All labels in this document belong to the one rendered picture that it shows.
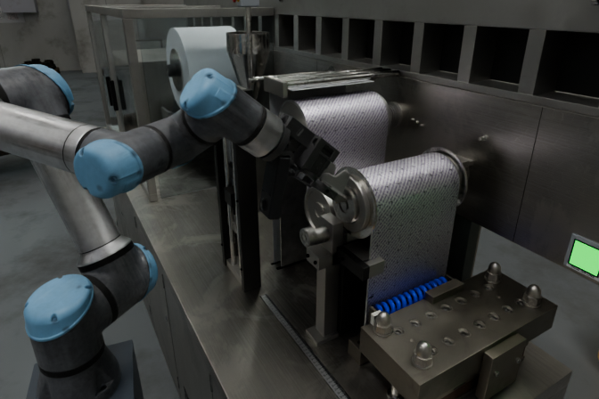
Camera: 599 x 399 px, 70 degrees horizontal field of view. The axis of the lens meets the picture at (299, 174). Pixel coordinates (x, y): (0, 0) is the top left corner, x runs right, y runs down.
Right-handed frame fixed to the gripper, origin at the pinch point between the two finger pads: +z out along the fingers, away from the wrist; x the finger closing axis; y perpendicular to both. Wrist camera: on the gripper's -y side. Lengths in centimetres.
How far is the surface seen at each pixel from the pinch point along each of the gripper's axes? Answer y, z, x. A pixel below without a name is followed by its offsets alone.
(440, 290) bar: -3.9, 30.1, -10.9
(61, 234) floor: -134, 37, 269
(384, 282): -9.0, 19.4, -5.7
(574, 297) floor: 30, 234, 34
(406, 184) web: 10.2, 9.6, -4.5
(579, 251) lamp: 17.0, 32.8, -28.2
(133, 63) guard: 1, -23, 97
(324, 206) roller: -2.7, 8.0, 10.7
